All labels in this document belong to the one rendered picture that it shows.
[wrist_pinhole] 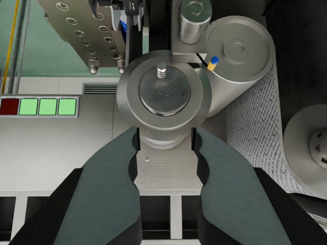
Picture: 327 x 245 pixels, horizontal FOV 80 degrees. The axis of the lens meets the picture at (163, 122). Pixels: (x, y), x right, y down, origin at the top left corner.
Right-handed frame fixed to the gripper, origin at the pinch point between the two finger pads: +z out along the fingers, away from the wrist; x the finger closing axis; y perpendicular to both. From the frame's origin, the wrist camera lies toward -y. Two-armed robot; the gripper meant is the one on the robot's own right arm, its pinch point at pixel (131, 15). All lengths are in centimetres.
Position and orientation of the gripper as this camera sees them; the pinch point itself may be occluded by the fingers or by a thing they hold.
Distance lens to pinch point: 41.7
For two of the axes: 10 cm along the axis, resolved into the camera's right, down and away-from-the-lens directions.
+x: 10.0, 0.0, 0.2
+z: -0.2, 1.9, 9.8
